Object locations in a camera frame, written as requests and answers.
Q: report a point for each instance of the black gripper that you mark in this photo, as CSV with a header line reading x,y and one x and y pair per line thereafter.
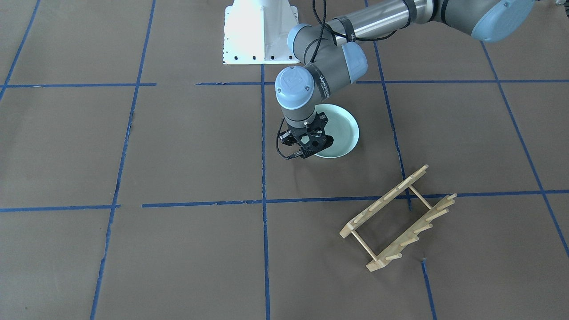
x,y
286,139

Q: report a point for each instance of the light green round plate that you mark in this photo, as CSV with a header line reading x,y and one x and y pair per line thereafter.
x,y
343,127

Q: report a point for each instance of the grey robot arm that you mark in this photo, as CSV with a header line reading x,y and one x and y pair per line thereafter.
x,y
332,58

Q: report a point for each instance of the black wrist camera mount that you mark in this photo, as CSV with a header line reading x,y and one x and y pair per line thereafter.
x,y
324,140

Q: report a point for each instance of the white camera mast pedestal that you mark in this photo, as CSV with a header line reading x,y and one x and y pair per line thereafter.
x,y
256,31

